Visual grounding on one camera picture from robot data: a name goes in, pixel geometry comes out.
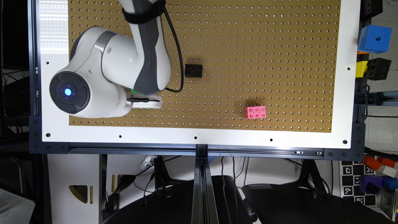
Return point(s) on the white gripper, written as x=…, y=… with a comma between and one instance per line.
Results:
x=151, y=102

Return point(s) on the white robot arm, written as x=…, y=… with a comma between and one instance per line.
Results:
x=109, y=74

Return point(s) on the black block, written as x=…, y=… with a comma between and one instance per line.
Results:
x=193, y=70

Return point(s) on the pink studded block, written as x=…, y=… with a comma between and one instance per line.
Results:
x=255, y=112

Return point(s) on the yellow block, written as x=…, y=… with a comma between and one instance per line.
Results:
x=361, y=68

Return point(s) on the orange red block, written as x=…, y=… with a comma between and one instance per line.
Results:
x=375, y=164

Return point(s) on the purple block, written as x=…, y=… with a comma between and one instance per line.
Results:
x=370, y=184

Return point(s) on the black office chair left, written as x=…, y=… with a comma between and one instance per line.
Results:
x=176, y=207

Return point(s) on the black office chair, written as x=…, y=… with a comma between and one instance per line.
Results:
x=176, y=207
x=290, y=205

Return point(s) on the white cabinet panel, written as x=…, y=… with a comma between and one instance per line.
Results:
x=75, y=188

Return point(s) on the brown pegboard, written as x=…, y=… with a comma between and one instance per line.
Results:
x=277, y=54

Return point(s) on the black office chair right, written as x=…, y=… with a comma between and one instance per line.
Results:
x=290, y=205

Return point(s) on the fiducial marker sheet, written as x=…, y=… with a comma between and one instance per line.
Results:
x=350, y=174

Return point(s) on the black perforated cube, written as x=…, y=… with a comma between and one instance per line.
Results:
x=377, y=69

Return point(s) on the blue cube with hole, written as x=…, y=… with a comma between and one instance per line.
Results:
x=374, y=39

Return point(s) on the aluminium centre support rail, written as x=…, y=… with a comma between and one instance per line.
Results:
x=204, y=210

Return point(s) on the white table frame board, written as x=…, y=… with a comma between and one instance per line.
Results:
x=57, y=24

